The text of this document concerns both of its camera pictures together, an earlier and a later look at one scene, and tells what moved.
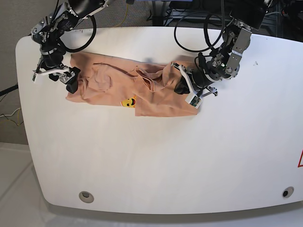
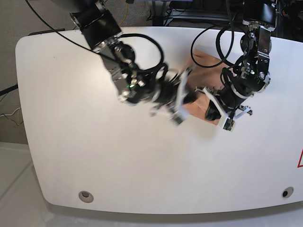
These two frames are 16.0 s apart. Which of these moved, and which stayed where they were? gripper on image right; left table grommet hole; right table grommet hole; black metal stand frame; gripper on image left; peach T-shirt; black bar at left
Moved: gripper on image left; peach T-shirt; gripper on image right
Stayed: black metal stand frame; black bar at left; left table grommet hole; right table grommet hole
